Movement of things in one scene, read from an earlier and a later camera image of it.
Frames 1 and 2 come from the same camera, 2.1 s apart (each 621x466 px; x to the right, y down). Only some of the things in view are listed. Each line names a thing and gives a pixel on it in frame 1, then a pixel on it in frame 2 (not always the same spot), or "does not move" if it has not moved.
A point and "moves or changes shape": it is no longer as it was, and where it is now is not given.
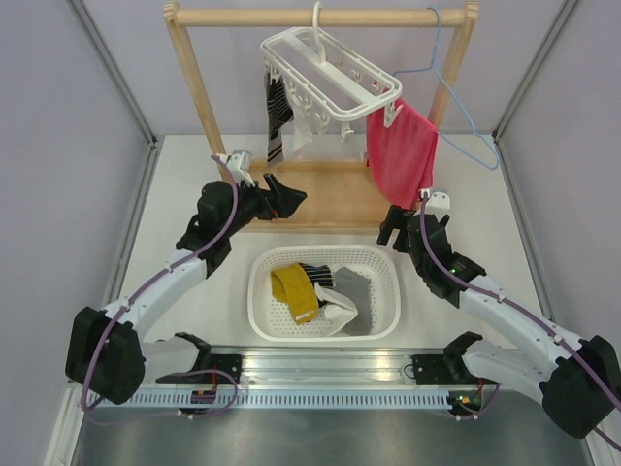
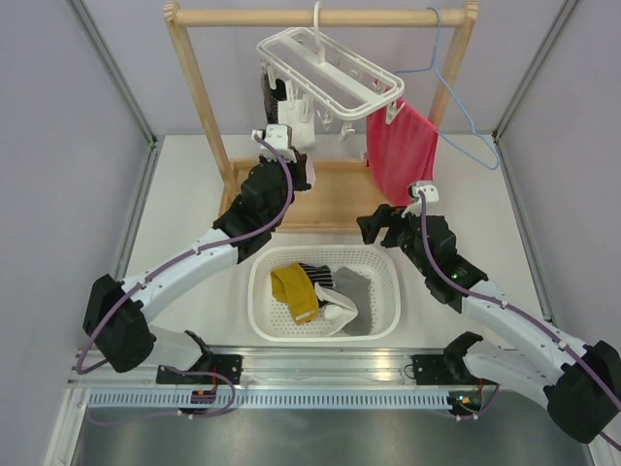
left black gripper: (271, 207) to (299, 168)
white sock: (303, 132) moves or changes shape
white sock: (339, 311) does not move
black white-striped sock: (319, 274) does not move
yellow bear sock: (292, 285) does not move
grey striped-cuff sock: (356, 288) does not move
